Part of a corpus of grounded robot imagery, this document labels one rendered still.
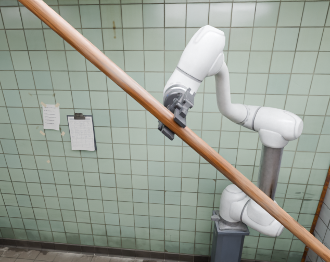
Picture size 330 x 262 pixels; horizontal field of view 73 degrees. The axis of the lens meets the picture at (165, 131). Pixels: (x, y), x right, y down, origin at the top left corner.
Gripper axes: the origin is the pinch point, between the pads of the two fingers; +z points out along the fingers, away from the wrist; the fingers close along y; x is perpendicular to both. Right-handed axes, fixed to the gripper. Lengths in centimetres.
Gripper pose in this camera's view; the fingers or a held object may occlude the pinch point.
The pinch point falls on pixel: (174, 123)
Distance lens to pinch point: 48.6
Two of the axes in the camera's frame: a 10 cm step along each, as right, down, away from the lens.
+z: -0.8, 3.6, -9.3
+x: -7.5, -6.3, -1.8
